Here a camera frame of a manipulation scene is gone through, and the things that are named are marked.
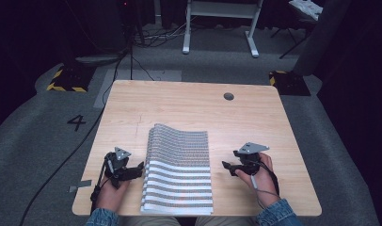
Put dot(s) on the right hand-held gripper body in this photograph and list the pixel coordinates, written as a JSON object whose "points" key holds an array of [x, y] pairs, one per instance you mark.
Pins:
{"points": [[250, 157]]}

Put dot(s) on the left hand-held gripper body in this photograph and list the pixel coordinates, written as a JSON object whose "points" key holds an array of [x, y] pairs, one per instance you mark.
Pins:
{"points": [[117, 164]]}

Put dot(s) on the grey white striped cloth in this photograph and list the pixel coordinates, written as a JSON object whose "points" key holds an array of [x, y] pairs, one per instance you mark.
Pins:
{"points": [[178, 172]]}

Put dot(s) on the person's right hand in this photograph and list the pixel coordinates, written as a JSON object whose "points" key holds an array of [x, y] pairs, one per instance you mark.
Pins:
{"points": [[265, 183]]}

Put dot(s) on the person's left hand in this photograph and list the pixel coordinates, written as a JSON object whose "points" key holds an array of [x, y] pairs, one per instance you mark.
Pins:
{"points": [[109, 197]]}

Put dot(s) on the grey tape strip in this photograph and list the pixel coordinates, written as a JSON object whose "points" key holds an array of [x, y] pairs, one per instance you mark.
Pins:
{"points": [[81, 185]]}

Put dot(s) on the dark round table grommet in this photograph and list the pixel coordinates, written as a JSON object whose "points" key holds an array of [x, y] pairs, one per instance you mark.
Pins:
{"points": [[229, 96]]}

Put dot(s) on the dark stand with grey base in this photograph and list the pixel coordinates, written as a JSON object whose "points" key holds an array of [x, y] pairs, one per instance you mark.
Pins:
{"points": [[98, 59]]}

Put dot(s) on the black folding stand legs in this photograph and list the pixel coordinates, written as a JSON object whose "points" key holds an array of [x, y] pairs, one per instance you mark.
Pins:
{"points": [[292, 40]]}

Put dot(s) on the dark curtain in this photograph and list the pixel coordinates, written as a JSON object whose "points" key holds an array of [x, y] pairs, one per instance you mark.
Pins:
{"points": [[324, 34]]}

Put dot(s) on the white cloth bundle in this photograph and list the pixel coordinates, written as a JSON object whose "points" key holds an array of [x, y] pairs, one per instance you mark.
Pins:
{"points": [[306, 8]]}

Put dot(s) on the black yellow striped base plate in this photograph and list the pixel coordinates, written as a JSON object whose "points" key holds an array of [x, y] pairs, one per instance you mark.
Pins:
{"points": [[289, 83], [71, 80]]}

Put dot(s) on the white metal desk frame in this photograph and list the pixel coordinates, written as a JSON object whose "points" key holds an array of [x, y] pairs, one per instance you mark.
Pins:
{"points": [[222, 9]]}

